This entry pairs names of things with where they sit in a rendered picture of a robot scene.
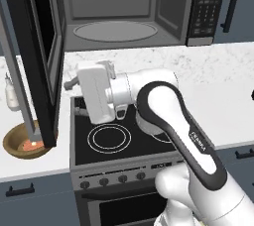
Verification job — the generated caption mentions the brown wooden bowl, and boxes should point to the brown wooden bowl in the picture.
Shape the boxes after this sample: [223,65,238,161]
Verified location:
[2,120,60,161]

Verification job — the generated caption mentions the orange waffle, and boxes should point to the orange waffle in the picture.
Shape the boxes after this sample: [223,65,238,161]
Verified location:
[19,138,45,152]

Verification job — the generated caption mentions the black microwave door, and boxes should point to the black microwave door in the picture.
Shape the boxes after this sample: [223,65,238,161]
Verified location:
[0,0,67,149]

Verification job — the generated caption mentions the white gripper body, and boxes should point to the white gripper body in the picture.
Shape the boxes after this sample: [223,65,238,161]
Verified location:
[76,62,116,126]

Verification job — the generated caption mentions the white bottle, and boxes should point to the white bottle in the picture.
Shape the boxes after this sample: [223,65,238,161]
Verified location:
[4,72,22,112]

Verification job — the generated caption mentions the blue-grey drawer front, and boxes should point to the blue-grey drawer front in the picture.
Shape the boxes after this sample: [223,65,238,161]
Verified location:
[0,171,81,226]
[213,144,254,205]

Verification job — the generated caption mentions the black oven door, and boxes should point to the black oven door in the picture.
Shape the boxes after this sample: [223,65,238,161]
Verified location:
[74,185,173,226]

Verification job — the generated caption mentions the black oven door handle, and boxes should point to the black oven door handle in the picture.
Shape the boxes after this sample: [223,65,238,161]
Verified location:
[80,185,159,201]

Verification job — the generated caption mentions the grey microwave door handle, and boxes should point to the grey microwave door handle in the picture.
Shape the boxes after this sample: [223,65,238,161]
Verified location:
[0,0,43,143]

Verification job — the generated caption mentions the blue-grey cupboard door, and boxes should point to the blue-grey cupboard door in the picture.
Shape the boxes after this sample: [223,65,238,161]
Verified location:
[212,0,254,45]

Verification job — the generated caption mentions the black drawer handle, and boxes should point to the black drawer handle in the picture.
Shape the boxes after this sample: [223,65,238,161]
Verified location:
[5,182,36,198]
[234,148,254,161]

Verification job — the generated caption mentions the black and steel stove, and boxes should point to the black and steel stove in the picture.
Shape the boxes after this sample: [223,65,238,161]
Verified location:
[68,95,202,226]

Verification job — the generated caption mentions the black microwave oven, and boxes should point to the black microwave oven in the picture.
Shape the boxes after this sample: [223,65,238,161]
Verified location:
[53,0,230,53]

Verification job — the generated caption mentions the black stove knob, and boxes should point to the black stove knob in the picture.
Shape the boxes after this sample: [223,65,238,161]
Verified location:
[136,170,147,181]
[98,176,110,187]
[117,174,129,184]
[79,180,91,190]

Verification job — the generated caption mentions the black cupboard door handle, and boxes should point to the black cupboard door handle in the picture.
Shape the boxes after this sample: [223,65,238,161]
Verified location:
[220,0,244,34]

